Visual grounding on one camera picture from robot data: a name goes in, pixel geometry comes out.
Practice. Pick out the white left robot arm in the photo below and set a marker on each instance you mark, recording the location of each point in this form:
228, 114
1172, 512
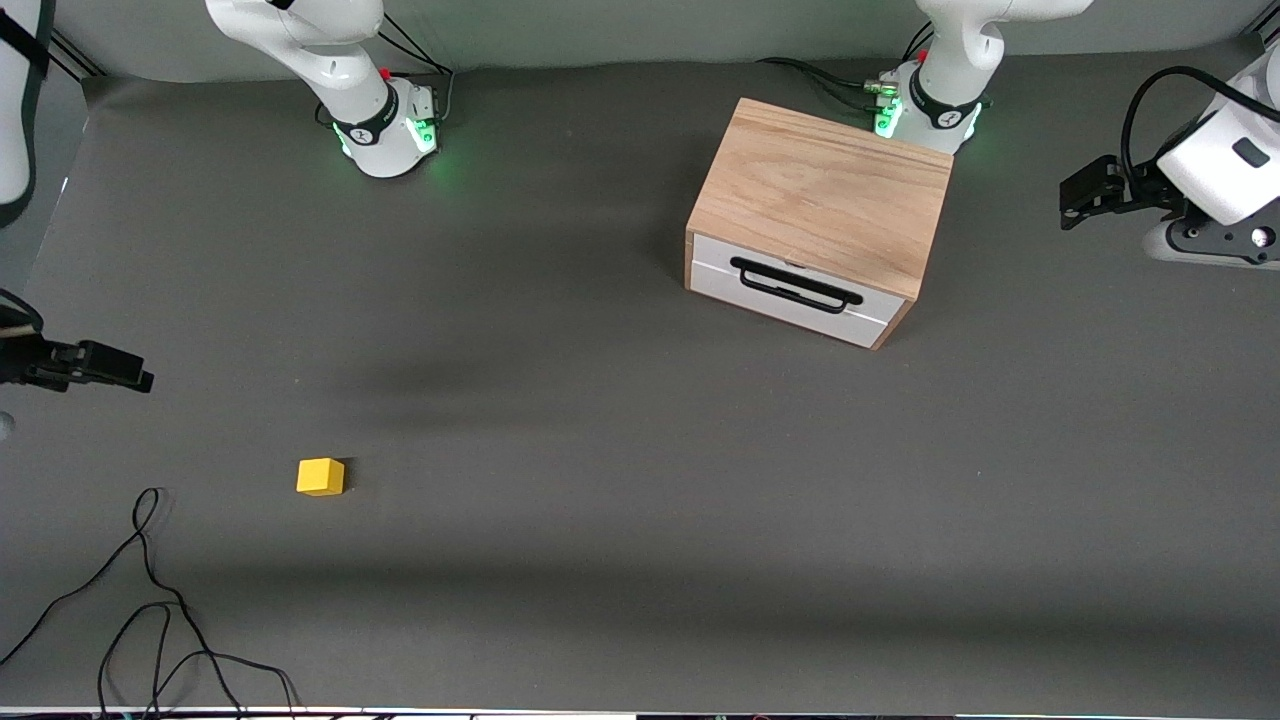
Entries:
950, 60

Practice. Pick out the wooden drawer cabinet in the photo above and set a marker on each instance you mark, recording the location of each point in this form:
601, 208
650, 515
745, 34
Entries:
820, 190

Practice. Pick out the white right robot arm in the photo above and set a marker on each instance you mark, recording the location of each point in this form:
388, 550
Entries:
350, 80

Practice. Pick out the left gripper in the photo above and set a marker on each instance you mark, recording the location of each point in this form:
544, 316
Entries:
1140, 187

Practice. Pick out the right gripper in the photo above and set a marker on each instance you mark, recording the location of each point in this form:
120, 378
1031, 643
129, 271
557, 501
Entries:
22, 361

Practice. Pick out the yellow cube block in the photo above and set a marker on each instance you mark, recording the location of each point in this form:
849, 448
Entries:
320, 477

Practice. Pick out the dark grey table mat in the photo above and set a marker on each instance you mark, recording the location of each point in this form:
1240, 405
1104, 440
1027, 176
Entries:
600, 500

